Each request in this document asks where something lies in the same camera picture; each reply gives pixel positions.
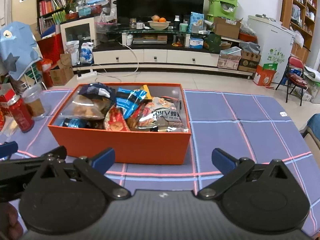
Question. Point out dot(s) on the white black snack bag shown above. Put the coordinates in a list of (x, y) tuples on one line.
[(160, 115)]

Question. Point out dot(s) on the purple plaid tablecloth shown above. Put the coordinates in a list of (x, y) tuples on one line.
[(244, 125)]

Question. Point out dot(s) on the orange gift bag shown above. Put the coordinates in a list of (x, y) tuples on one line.
[(264, 74)]

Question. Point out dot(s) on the green plastic storage rack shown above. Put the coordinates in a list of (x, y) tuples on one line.
[(222, 8)]

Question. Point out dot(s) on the white small refrigerator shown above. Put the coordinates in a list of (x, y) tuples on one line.
[(275, 42)]

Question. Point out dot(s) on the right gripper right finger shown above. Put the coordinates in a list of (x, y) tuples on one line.
[(223, 161)]

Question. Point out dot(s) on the brown cardboard box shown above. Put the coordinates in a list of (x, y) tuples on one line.
[(226, 27)]

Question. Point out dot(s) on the dark bookshelf with books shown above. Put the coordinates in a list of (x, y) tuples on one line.
[(52, 12)]

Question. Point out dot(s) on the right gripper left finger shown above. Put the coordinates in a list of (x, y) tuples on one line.
[(104, 159)]

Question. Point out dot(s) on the orange cardboard box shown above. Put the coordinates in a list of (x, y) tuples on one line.
[(131, 147)]

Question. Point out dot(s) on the clear bag of snacks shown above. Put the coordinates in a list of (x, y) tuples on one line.
[(82, 107)]

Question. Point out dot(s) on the blue snack packet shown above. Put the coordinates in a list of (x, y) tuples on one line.
[(128, 100)]

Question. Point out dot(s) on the blue shark fabric cover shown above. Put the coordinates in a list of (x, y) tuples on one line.
[(19, 49)]

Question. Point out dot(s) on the white framed glass cabinet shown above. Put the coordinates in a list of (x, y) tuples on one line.
[(82, 29)]

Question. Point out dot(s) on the red folding chair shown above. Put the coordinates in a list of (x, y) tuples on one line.
[(292, 80)]

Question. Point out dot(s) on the white air conditioner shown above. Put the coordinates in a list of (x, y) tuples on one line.
[(24, 11)]

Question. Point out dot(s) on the red drink can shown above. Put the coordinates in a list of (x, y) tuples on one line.
[(20, 113)]

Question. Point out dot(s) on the fruit bowl with oranges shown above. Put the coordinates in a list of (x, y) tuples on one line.
[(158, 23)]

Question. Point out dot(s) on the white tv cabinet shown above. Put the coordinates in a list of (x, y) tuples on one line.
[(115, 56)]

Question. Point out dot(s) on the clear glass jar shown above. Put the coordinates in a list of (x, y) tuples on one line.
[(32, 98)]

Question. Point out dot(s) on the person's left hand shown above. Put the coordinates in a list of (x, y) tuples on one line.
[(10, 226)]

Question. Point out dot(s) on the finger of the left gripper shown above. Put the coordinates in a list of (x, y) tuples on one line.
[(8, 149)]

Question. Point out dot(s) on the navy snack packet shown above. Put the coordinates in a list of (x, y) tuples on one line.
[(98, 90)]

